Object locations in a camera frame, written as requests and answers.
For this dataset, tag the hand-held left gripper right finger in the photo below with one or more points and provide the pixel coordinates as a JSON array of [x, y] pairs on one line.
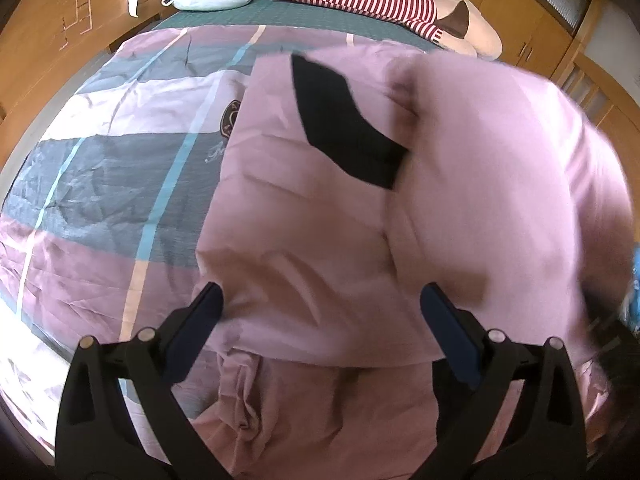
[[450, 332]]

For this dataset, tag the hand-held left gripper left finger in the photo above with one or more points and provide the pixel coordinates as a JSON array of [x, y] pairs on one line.
[[197, 330]]

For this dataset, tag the pink jacket with black stripes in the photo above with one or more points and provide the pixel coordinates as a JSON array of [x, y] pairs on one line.
[[450, 200]]

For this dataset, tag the blue object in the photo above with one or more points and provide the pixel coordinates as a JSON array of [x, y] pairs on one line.
[[635, 285]]

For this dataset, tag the plaid pink and grey quilt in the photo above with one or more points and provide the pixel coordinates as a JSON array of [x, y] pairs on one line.
[[110, 175]]

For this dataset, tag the wooden bed footboard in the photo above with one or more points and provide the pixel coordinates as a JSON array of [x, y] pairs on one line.
[[595, 95]]

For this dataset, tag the green bed mat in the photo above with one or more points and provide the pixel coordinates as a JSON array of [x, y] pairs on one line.
[[280, 17]]

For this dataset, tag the wooden wall cabinet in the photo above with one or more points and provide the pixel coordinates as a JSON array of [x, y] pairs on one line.
[[515, 15]]

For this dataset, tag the wooden bed frame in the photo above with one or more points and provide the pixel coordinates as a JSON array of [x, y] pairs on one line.
[[60, 25]]

